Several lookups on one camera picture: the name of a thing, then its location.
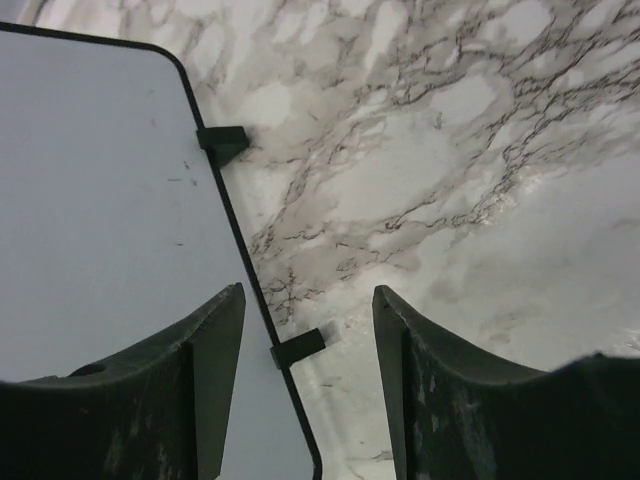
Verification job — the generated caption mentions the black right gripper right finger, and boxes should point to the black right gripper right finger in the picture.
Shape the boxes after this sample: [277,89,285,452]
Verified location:
[373,286,639,479]

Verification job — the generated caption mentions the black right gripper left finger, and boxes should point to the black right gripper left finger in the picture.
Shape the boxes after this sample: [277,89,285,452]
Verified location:
[1,284,246,479]

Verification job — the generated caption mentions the black framed whiteboard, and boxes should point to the black framed whiteboard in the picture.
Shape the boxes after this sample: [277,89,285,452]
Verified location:
[1,23,322,479]

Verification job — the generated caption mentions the black whiteboard stand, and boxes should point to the black whiteboard stand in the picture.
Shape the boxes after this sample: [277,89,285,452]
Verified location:
[196,126,339,370]

